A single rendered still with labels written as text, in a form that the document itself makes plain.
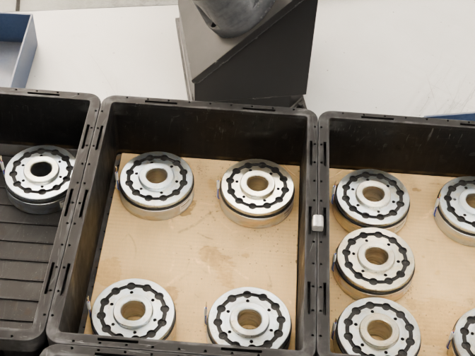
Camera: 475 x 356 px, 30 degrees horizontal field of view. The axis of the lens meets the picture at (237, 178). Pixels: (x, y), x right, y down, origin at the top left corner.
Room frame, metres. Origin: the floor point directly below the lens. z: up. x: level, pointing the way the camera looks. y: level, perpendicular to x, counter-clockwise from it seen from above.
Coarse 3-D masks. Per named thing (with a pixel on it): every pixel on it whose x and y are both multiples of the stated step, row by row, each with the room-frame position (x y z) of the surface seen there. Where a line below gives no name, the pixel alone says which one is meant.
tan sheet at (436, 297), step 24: (432, 192) 0.84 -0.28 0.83; (408, 216) 0.79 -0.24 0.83; (432, 216) 0.80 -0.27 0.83; (336, 240) 0.74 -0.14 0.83; (408, 240) 0.75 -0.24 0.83; (432, 240) 0.75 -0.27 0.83; (432, 264) 0.71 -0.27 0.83; (456, 264) 0.72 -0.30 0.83; (336, 288) 0.67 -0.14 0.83; (432, 288) 0.67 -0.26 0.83; (456, 288) 0.68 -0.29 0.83; (336, 312) 0.63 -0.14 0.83; (432, 312) 0.64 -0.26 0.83; (456, 312) 0.64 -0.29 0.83; (432, 336) 0.60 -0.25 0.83
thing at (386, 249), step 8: (360, 248) 0.71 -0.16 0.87; (368, 248) 0.71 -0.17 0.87; (376, 248) 0.71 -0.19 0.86; (384, 248) 0.71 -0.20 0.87; (360, 256) 0.69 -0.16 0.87; (392, 256) 0.69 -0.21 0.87; (360, 264) 0.68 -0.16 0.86; (368, 264) 0.68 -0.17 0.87; (384, 264) 0.68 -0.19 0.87; (392, 264) 0.68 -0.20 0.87; (376, 272) 0.67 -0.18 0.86; (384, 272) 0.67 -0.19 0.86
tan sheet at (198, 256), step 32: (128, 160) 0.87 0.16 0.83; (192, 160) 0.88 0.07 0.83; (224, 160) 0.88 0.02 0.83; (128, 224) 0.75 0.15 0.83; (160, 224) 0.76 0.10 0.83; (192, 224) 0.76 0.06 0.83; (224, 224) 0.76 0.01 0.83; (288, 224) 0.77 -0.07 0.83; (128, 256) 0.70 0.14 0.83; (160, 256) 0.70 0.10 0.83; (192, 256) 0.70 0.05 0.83; (224, 256) 0.71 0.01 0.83; (256, 256) 0.71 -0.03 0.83; (288, 256) 0.71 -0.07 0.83; (96, 288) 0.65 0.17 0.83; (192, 288) 0.65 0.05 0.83; (224, 288) 0.66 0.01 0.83; (288, 288) 0.66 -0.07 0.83; (192, 320) 0.61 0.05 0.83
